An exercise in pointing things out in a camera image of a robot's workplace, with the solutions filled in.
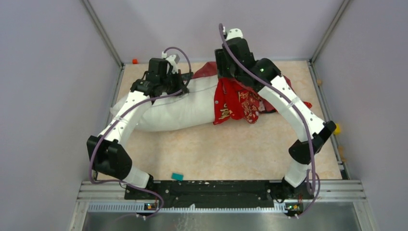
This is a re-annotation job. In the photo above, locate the wooden peg lower right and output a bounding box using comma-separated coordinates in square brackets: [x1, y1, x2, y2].
[337, 145, 347, 163]

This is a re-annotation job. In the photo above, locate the red patterned pillowcase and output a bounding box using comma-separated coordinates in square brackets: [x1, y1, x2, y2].
[192, 61, 313, 126]

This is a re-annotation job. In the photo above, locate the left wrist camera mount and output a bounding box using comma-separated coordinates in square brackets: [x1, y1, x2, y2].
[161, 52, 180, 74]

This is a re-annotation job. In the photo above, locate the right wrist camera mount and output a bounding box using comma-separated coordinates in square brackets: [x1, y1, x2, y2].
[222, 27, 243, 41]

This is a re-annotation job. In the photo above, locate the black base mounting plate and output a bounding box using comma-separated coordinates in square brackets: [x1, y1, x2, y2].
[124, 180, 313, 208]

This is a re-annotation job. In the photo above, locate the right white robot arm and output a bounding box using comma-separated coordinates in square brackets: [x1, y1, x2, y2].
[215, 37, 336, 198]

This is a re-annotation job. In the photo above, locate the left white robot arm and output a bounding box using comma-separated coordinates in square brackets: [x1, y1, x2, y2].
[87, 54, 189, 199]

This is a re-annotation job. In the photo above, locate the yellow small block right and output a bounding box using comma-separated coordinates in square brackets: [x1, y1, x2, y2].
[333, 123, 342, 135]

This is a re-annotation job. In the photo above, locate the teal small block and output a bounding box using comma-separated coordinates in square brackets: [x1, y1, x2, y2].
[171, 173, 184, 181]

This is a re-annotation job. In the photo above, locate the white pillow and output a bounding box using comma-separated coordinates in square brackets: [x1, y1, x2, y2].
[110, 76, 224, 133]

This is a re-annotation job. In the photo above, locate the aluminium front rail frame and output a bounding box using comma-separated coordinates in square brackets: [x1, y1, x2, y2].
[69, 180, 378, 231]

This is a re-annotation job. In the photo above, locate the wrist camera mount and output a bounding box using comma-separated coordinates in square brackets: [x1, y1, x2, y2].
[222, 27, 243, 41]
[161, 52, 180, 74]

